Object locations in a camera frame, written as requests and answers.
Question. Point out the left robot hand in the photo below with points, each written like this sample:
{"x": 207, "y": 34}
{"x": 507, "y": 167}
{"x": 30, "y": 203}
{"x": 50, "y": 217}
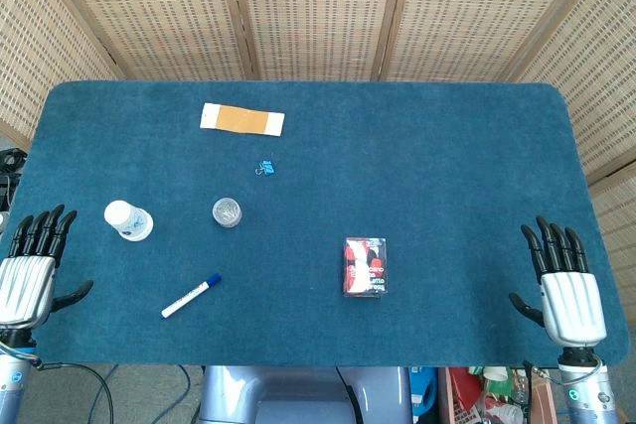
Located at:
{"x": 25, "y": 285}

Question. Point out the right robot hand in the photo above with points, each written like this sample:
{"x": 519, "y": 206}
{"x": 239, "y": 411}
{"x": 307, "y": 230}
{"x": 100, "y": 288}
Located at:
{"x": 571, "y": 305}

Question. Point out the black equipment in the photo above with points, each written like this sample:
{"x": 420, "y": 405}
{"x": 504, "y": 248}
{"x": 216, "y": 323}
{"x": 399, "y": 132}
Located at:
{"x": 10, "y": 171}

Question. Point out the pink basket with clutter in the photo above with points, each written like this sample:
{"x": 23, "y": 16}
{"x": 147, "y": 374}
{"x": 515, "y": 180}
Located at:
{"x": 497, "y": 394}

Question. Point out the white marker with blue cap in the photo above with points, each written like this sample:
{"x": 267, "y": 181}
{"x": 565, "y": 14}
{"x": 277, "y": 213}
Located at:
{"x": 189, "y": 296}

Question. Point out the blue plastic container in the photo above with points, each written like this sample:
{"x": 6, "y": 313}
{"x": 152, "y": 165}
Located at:
{"x": 422, "y": 389}

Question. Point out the blue table mat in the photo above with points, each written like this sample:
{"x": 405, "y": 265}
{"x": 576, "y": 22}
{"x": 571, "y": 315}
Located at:
{"x": 447, "y": 171}

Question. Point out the black red coffee box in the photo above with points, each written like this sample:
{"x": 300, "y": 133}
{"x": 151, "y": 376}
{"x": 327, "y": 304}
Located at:
{"x": 364, "y": 267}

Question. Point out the round clear tin with clips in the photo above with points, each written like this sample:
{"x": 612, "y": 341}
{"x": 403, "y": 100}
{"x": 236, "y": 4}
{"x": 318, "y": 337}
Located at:
{"x": 227, "y": 212}

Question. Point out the woven folding screen panel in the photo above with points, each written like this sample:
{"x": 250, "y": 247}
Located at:
{"x": 472, "y": 12}
{"x": 596, "y": 71}
{"x": 159, "y": 12}
{"x": 318, "y": 12}
{"x": 35, "y": 46}

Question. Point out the blue binder clip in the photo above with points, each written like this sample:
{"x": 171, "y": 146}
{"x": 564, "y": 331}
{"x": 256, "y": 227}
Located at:
{"x": 267, "y": 168}

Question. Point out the adhesive bandage strip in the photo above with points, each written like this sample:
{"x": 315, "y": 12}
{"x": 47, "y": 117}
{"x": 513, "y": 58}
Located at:
{"x": 242, "y": 119}

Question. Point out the robot torso base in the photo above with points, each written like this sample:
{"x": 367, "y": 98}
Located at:
{"x": 298, "y": 394}

